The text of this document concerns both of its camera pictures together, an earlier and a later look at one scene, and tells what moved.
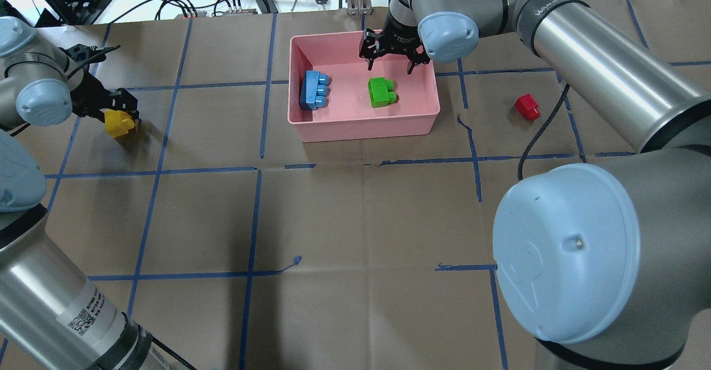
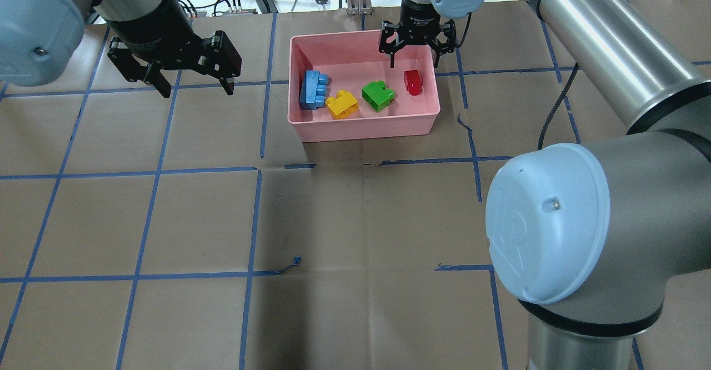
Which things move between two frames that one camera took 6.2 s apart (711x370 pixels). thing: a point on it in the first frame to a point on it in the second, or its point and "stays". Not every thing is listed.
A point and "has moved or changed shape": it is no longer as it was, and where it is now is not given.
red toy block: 527,106 to 413,81
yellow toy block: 118,123 to 344,106
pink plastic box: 333,95 stays
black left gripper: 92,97 to 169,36
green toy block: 381,91 has moved or changed shape
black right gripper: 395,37 to 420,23
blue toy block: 314,90 stays
